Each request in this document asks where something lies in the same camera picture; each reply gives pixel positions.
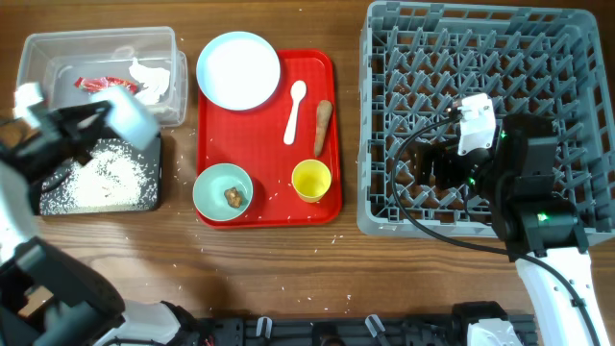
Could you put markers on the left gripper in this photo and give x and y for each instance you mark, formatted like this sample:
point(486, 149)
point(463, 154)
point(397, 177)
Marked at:
point(65, 118)

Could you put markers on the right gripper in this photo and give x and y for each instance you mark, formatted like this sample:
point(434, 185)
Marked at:
point(445, 157)

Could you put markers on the red snack wrapper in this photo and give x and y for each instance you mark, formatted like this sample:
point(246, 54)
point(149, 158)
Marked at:
point(94, 85)

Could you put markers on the light blue bowl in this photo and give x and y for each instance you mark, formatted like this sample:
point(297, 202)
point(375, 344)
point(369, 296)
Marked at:
point(128, 117)

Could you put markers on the white rice pile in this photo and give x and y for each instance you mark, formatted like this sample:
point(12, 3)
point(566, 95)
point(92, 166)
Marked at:
point(105, 178)

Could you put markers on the white napkin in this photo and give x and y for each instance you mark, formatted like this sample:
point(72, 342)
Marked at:
point(151, 81)

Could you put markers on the brown carrot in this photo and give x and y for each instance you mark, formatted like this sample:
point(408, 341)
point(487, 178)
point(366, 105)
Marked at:
point(323, 116)

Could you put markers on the yellow plastic cup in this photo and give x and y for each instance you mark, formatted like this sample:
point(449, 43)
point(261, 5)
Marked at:
point(311, 179)

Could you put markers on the mint green bowl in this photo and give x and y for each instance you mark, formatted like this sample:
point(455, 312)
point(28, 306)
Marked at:
point(209, 187)

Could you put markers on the brown food scrap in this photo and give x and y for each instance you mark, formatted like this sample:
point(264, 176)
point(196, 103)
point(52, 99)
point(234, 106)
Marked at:
point(233, 197)

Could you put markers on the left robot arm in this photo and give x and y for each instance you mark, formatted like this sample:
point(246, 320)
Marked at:
point(48, 297)

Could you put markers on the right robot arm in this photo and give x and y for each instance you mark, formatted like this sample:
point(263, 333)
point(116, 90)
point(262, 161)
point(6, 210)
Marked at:
point(542, 232)

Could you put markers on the grey dishwasher rack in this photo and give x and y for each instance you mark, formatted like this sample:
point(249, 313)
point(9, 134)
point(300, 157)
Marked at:
point(417, 58)

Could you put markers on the clear plastic bin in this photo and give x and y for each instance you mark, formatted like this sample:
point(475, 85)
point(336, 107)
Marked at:
point(57, 60)

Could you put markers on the black plastic tray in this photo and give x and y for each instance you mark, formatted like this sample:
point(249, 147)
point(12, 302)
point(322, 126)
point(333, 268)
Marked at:
point(144, 192)

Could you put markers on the red serving tray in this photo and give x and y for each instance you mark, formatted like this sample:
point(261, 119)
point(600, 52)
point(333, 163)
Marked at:
point(253, 140)

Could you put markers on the white plastic spoon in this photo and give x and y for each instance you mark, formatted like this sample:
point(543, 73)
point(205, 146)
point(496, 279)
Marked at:
point(297, 92)

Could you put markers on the light blue plate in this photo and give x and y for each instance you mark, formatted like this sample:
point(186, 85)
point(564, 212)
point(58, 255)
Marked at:
point(238, 71)

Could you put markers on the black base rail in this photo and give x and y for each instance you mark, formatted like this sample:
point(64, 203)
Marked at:
point(410, 330)

